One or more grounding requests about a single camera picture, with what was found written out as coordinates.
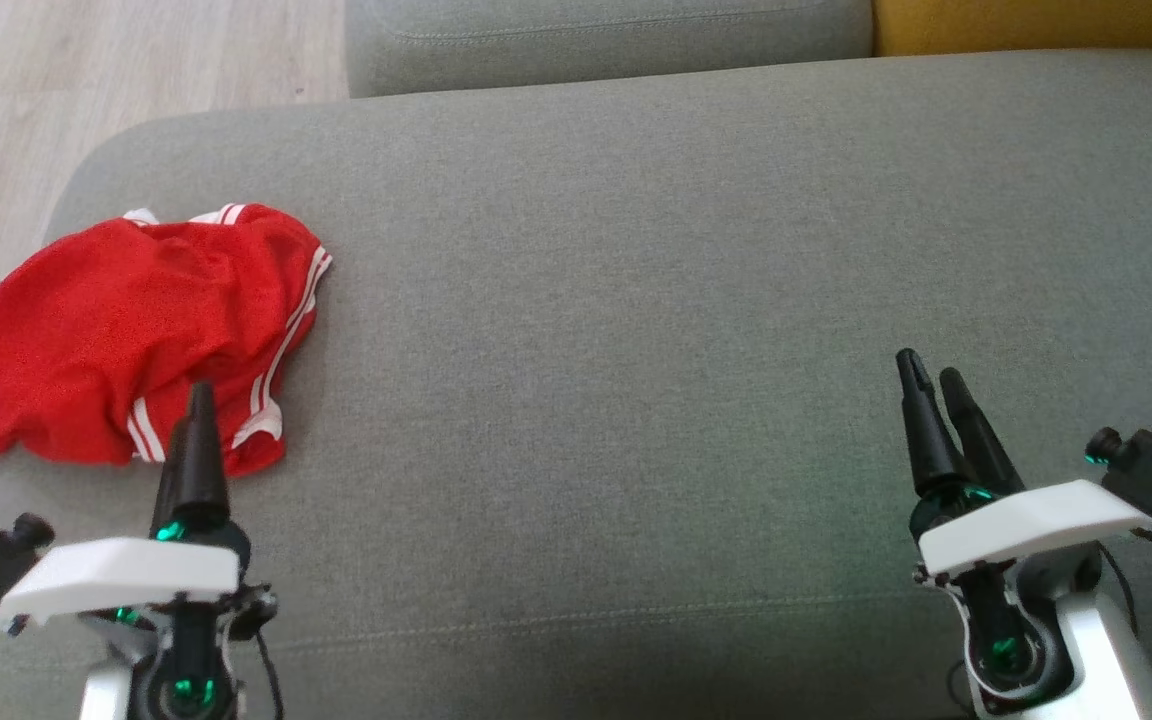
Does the yellow sofa cushion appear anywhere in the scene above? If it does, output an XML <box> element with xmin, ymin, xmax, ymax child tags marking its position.
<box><xmin>871</xmin><ymin>0</ymin><xmax>1152</xmax><ymax>58</ymax></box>

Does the thin black left gripper cable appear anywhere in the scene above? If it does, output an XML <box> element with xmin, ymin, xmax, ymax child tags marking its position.
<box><xmin>254</xmin><ymin>628</ymin><xmax>285</xmax><ymax>720</ymax></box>

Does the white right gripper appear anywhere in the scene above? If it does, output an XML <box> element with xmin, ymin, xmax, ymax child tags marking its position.
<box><xmin>896</xmin><ymin>348</ymin><xmax>1152</xmax><ymax>646</ymax></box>

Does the small grey sofa cushion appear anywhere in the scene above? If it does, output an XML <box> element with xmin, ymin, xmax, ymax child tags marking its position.
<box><xmin>344</xmin><ymin>0</ymin><xmax>875</xmax><ymax>99</ymax></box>

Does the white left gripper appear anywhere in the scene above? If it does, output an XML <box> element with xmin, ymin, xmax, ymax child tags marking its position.
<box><xmin>0</xmin><ymin>383</ymin><xmax>277</xmax><ymax>653</ymax></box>

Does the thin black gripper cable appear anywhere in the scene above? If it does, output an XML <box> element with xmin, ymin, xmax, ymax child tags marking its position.
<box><xmin>254</xmin><ymin>628</ymin><xmax>285</xmax><ymax>720</ymax></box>
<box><xmin>1099</xmin><ymin>545</ymin><xmax>1139</xmax><ymax>641</ymax></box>

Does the thin black right gripper cable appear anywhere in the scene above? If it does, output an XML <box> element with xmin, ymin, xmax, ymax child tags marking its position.
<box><xmin>1099</xmin><ymin>545</ymin><xmax>1139</xmax><ymax>641</ymax></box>

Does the large grey sofa seat cushion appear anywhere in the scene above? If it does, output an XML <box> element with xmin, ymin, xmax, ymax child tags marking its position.
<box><xmin>0</xmin><ymin>50</ymin><xmax>1152</xmax><ymax>720</ymax></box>

